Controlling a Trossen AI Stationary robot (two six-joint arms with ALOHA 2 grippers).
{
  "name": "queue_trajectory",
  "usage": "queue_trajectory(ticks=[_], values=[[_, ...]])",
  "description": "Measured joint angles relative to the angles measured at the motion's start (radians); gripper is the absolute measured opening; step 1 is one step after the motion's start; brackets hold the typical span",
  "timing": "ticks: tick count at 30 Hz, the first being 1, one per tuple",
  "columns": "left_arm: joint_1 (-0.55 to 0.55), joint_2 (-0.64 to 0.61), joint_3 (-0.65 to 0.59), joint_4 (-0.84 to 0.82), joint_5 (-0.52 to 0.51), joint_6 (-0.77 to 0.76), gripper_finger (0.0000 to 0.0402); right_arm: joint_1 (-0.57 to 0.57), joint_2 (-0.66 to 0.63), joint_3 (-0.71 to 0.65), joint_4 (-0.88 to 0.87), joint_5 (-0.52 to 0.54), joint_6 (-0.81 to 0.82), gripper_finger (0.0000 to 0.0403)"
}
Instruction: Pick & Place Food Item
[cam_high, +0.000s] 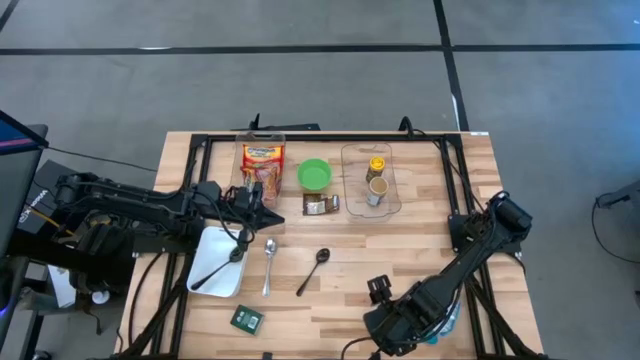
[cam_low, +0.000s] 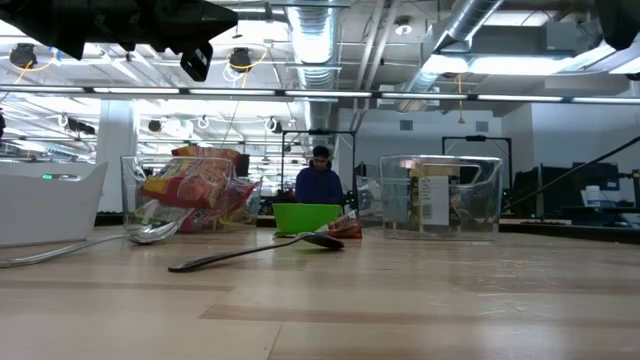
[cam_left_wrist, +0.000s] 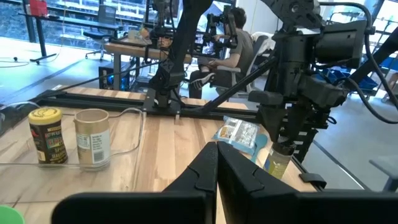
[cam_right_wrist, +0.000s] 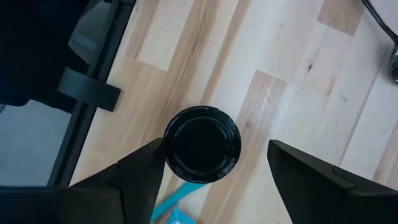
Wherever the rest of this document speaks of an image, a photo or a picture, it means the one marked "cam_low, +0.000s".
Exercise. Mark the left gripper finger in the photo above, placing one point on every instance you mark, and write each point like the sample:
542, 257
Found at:
195, 12
195, 32

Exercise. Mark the red and yellow ramen packet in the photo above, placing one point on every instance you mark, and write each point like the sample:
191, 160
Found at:
195, 182

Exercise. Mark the red-edged ramen noodle packet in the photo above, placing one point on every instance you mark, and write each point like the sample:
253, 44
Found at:
235, 205

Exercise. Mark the tan-lid spice jar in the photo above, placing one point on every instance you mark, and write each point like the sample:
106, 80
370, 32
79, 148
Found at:
434, 200

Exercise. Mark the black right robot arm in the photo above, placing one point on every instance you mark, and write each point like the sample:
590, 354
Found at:
620, 20

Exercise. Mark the black ceiling spotlight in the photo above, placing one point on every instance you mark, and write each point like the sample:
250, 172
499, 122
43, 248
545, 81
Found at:
241, 60
22, 56

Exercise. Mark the white pillar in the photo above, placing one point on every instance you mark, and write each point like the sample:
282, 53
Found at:
112, 130

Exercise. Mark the long ceiling light bar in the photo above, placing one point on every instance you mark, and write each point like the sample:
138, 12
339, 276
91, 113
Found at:
325, 93

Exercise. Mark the clear plastic bin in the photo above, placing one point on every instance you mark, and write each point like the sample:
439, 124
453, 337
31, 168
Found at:
480, 175
129, 190

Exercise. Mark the person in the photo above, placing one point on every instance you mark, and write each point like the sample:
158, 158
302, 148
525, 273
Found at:
317, 185

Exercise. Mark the white plastic bin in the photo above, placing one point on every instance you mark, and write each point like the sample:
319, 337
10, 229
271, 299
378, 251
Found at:
50, 210

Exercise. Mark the silver metal spoon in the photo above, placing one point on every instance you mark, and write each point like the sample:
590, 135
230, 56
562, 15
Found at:
155, 232

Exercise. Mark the green plastic bowl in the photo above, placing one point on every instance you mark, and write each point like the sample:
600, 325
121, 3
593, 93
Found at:
307, 217

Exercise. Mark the dark desk monitors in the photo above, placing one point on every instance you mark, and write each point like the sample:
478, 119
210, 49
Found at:
555, 185

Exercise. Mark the silver ventilation duct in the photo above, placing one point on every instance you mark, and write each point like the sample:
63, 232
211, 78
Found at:
315, 40
470, 15

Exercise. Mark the black metal frame rig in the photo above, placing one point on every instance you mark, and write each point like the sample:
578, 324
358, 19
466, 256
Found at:
300, 132
475, 138

